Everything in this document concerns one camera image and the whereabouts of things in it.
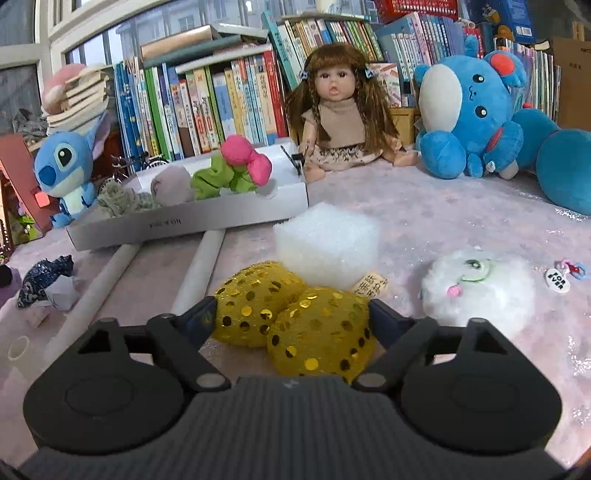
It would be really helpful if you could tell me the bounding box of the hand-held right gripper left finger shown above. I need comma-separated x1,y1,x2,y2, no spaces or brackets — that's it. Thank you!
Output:
74,296,232,393

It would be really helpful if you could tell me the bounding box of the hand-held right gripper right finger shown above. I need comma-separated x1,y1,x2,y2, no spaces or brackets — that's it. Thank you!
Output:
351,299,515,393

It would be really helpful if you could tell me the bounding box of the gold sequin bow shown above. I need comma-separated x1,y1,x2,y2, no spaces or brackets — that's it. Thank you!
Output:
210,261,377,378

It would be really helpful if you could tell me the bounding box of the grey white cardboard box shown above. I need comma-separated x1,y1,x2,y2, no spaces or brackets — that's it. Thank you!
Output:
65,137,309,252

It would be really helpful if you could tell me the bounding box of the white foam block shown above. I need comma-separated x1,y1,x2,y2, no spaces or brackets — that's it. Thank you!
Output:
273,207,382,291

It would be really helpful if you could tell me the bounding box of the mauve cloth scrunchie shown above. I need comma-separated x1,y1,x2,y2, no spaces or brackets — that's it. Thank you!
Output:
150,165,195,207

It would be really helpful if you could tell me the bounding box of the striped green scrunchie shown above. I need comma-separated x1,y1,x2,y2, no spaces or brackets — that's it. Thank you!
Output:
96,181,162,217

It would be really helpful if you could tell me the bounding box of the dark blue patterned cloth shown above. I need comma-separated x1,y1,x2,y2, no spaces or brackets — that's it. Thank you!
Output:
16,255,75,309

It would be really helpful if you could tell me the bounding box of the pink hair bow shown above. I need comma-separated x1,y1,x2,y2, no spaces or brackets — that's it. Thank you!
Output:
221,135,273,188

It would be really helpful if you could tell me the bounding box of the tan paper tag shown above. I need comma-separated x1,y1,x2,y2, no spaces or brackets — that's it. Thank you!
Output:
351,271,387,301

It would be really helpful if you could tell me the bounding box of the white fluffy plush toy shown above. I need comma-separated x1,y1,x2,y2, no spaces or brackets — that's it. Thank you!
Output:
419,249,536,328

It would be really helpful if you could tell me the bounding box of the miniature bicycle model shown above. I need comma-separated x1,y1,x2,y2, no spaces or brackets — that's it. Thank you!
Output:
111,152,171,185

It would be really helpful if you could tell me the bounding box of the blue alien plush toy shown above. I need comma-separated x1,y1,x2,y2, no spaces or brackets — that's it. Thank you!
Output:
34,111,112,229

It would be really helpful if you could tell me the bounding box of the brown haired doll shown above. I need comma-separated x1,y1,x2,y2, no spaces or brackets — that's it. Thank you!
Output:
285,44,419,183

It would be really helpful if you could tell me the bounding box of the row of upright books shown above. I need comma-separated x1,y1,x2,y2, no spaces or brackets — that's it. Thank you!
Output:
113,11,561,162

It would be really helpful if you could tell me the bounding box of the blue round eared plush toy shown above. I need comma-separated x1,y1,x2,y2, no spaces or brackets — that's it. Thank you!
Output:
414,34,529,180

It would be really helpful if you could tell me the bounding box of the wooden miniature house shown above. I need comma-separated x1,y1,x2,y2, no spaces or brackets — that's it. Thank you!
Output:
0,134,52,245

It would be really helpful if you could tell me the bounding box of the large blue plush cushion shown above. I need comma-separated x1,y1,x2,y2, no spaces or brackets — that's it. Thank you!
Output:
512,108,591,215

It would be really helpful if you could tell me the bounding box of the stack of worn books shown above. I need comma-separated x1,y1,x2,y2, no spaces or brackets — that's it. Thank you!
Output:
46,69,110,136

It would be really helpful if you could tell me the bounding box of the grey crumpled cloth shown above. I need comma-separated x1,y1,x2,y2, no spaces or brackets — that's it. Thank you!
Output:
13,108,49,137

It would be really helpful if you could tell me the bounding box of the grey green flat book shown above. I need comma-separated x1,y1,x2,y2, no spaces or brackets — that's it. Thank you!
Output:
148,34,273,70

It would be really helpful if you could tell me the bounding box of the pink plush toy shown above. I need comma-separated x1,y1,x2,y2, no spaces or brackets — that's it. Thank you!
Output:
41,64,88,114

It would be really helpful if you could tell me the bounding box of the brown flat book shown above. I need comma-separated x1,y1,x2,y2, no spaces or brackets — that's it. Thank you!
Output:
141,25,222,61

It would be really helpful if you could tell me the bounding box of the window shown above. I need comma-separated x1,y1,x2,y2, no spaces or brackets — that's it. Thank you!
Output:
34,0,296,68

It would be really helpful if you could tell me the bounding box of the brown cardboard box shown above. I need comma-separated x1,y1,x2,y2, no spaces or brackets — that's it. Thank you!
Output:
551,37,591,132

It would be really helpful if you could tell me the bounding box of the red plastic basket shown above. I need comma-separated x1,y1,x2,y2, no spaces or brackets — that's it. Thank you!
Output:
374,0,460,24

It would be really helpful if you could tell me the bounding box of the blue cartoon printed box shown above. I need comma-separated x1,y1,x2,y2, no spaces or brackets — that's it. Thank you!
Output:
462,0,536,42

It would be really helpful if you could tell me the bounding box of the white plastic pipe frame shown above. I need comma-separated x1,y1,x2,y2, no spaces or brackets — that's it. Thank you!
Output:
7,228,227,365

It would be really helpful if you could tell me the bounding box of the keychain charm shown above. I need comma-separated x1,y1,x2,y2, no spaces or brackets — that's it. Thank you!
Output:
544,259,588,294

